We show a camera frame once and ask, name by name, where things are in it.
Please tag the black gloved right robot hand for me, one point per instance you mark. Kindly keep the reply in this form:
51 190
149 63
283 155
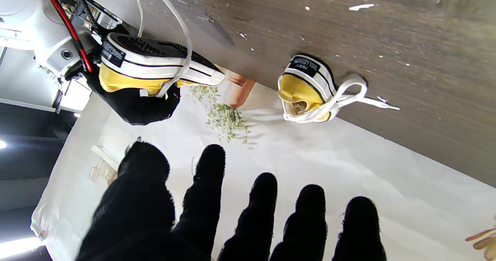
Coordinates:
143 108

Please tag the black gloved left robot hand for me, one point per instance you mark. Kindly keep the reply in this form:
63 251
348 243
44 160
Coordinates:
135 214

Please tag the yellow canvas sneaker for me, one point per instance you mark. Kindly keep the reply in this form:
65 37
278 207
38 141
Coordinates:
135 65
302 90

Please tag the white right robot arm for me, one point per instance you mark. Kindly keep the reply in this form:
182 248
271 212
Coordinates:
27 16

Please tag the black right wrist box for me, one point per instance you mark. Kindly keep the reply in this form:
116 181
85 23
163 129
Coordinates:
97 16

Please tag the printed kitchen backdrop cloth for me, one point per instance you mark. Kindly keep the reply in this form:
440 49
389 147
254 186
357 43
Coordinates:
329 175

